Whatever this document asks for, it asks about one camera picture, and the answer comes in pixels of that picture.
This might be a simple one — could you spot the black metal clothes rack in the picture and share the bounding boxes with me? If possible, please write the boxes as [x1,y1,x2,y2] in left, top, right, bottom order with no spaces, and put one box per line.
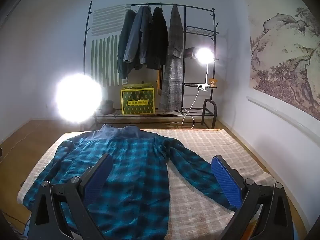
[82,1,220,129]

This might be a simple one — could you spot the blue plaid fleece shirt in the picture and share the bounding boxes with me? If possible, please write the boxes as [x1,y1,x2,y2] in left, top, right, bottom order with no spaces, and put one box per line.
[22,124,237,240]

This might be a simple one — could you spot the bright ring light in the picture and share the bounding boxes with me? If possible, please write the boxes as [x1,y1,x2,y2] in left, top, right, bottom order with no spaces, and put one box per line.
[54,73,104,123]

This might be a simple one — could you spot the beige checked blanket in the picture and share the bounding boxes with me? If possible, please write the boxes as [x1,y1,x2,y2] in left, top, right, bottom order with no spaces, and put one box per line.
[17,129,277,240]

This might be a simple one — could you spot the landscape wall scroll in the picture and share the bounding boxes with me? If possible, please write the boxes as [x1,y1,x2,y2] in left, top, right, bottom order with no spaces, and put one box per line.
[247,5,320,120]

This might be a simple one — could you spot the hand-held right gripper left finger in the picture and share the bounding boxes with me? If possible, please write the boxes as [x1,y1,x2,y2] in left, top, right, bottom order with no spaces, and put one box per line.
[28,153,113,240]

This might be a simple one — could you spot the black jacket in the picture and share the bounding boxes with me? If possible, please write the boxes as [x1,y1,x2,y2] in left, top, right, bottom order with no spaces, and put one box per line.
[146,6,168,70]

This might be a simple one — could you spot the blue denim jacket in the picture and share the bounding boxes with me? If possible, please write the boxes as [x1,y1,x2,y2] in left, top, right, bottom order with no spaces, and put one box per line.
[123,6,153,65]

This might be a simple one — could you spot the white clip lamp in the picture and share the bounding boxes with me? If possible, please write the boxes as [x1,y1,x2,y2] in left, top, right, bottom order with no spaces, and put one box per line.
[196,47,215,93]

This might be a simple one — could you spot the yellow scarf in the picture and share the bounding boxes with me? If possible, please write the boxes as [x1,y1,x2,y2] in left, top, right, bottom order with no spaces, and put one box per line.
[156,66,163,95]

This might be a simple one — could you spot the yellow green patterned box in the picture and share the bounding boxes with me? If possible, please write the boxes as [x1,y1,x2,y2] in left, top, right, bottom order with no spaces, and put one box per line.
[120,81,156,115]

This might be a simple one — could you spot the dark green jacket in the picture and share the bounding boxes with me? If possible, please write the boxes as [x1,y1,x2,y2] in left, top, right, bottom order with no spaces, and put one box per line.
[117,9,137,80]

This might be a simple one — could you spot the green striped wall hanging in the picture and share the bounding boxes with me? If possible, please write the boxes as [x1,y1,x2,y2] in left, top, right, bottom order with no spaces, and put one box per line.
[90,4,132,87]

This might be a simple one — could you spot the dark bundle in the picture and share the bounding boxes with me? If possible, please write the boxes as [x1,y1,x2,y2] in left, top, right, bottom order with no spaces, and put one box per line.
[184,46,198,58]

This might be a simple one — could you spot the dark plant pot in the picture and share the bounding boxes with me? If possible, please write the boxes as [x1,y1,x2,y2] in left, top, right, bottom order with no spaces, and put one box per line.
[100,100,114,115]

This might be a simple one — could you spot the white wall rail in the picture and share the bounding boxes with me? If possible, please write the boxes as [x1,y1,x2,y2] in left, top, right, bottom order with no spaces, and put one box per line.
[246,95,320,143]

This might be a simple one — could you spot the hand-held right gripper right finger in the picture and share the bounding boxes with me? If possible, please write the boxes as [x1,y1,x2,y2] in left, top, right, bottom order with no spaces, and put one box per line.
[211,155,294,240]

